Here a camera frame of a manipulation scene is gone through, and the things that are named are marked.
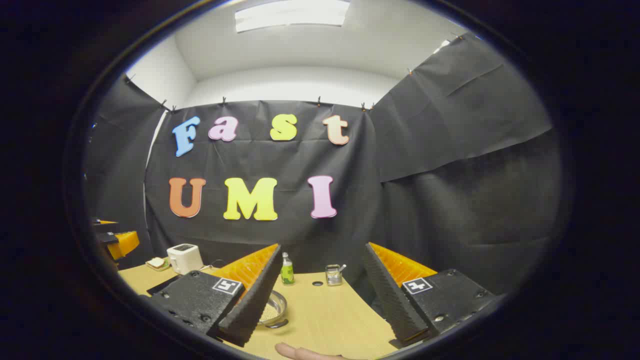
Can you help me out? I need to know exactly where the green label drink bottle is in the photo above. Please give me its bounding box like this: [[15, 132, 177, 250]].
[[280, 252, 295, 286]]

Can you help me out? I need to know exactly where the ceiling light panel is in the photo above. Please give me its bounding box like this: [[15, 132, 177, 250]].
[[235, 0, 351, 34]]

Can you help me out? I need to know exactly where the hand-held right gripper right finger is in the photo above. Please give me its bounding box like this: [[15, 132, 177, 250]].
[[361, 242, 497, 350]]

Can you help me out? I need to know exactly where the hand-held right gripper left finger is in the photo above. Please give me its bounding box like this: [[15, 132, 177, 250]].
[[146, 243, 284, 348]]

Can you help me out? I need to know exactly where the black induction cooktop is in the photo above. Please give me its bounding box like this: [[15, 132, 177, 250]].
[[146, 274, 182, 297]]

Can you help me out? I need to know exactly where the stainless steel pot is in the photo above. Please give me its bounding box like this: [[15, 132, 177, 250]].
[[257, 289, 290, 329]]

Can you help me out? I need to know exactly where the white toaster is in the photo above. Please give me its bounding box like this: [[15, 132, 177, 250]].
[[166, 243, 204, 275]]

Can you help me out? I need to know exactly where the black backdrop cloth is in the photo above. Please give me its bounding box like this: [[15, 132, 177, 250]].
[[82, 32, 566, 301]]

